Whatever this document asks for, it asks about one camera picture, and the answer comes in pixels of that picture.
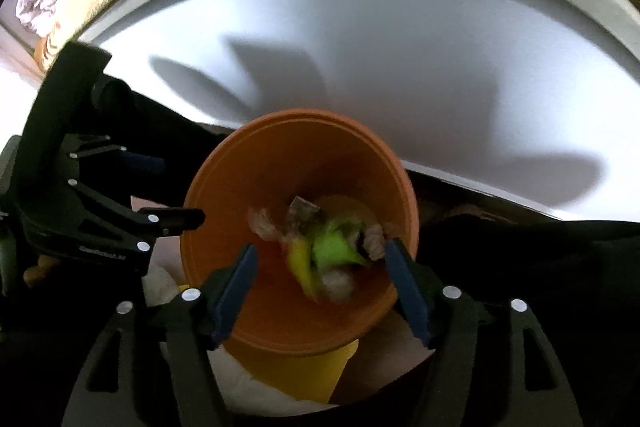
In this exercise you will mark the white plastic bin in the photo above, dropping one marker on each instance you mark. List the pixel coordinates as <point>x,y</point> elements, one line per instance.
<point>375,57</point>

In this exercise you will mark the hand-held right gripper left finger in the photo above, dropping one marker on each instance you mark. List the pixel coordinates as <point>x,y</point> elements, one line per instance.
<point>235,297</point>

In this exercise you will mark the white tissue wad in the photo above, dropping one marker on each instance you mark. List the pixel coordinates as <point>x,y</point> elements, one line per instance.
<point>375,244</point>
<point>265,224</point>

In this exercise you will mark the orange paper cup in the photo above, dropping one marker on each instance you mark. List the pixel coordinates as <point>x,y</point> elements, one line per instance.
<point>250,167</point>

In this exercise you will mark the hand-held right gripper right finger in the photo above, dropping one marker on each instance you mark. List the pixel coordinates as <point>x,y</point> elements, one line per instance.
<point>407,297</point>

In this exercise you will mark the dark cloth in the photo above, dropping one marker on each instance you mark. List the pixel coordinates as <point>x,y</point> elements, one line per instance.
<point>550,267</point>

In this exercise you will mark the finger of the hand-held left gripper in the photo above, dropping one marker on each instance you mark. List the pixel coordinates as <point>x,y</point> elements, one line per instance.
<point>175,219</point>
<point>145,162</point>

